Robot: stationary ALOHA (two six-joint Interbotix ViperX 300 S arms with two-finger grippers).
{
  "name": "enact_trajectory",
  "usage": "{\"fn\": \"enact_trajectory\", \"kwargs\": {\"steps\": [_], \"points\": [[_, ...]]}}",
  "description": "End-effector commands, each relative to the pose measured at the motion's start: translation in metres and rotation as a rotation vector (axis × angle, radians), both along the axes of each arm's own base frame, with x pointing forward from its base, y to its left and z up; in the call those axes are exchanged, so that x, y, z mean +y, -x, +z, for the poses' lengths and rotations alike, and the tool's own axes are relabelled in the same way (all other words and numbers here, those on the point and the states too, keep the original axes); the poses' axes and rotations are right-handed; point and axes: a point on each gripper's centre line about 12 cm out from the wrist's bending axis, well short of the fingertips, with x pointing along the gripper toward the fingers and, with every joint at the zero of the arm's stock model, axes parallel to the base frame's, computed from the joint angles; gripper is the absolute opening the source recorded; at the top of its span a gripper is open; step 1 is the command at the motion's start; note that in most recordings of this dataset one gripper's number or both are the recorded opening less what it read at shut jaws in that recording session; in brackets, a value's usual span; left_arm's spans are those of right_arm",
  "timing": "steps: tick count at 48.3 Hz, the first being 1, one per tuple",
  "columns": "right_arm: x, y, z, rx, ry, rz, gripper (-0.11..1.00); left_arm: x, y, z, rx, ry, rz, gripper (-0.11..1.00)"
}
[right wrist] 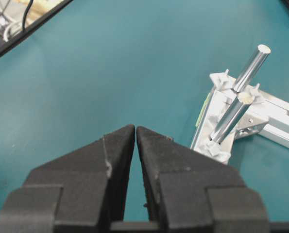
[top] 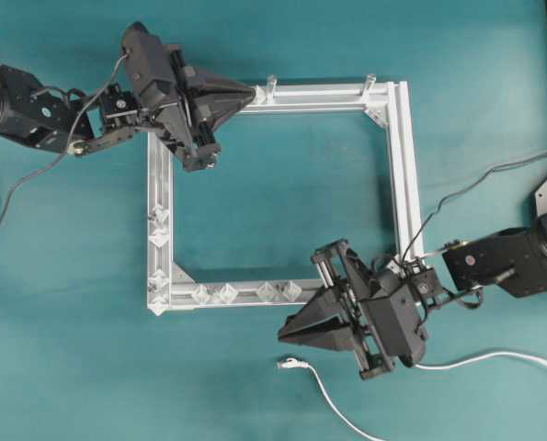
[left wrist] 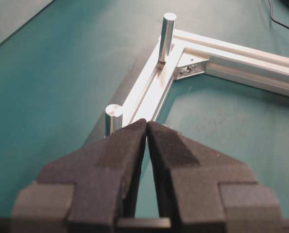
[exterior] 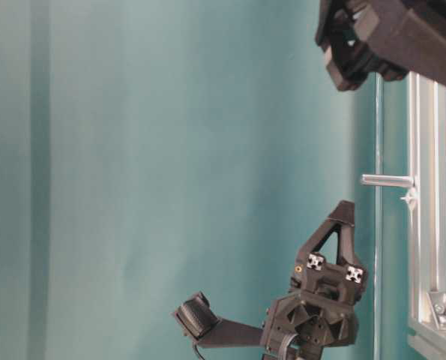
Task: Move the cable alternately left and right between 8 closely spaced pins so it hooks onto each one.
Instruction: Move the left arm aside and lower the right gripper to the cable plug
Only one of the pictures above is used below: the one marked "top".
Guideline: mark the clear pin left middle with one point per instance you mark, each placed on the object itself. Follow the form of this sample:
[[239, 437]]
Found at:
[[159, 237]]

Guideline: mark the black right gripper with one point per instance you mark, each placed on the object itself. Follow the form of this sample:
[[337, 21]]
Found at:
[[334, 318]]

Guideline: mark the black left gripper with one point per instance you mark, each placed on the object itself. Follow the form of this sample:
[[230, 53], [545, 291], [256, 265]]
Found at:
[[187, 129]]

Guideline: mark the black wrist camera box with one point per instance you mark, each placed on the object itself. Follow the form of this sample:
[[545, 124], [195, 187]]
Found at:
[[148, 68], [393, 313]]

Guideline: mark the clear pin left lower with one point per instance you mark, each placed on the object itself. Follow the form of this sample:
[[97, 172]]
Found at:
[[157, 282]]

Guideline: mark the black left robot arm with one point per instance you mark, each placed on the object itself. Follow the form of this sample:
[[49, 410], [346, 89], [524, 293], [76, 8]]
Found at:
[[48, 119]]

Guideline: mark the clear pin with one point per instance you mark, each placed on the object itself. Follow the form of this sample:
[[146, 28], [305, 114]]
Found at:
[[157, 282], [159, 237], [368, 84], [159, 216], [267, 292], [226, 294], [270, 88], [290, 291], [202, 295]]

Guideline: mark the clear pin top left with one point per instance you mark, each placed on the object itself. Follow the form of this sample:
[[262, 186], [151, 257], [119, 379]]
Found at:
[[270, 88]]

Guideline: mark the clear pin top right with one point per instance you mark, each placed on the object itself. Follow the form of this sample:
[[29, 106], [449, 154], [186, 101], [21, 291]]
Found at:
[[368, 84]]

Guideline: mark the clear pin left upper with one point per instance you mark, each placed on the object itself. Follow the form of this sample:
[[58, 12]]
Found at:
[[159, 216]]

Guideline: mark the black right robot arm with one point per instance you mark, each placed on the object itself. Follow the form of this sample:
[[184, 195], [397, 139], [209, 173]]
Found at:
[[514, 259]]

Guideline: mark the square aluminium extrusion frame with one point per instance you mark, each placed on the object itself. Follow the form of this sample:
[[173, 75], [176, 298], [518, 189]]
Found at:
[[388, 106]]

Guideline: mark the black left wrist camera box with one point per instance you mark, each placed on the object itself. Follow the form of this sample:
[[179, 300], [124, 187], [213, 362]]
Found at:
[[148, 68]]

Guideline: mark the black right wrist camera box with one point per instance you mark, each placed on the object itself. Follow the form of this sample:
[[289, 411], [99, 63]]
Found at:
[[393, 313]]

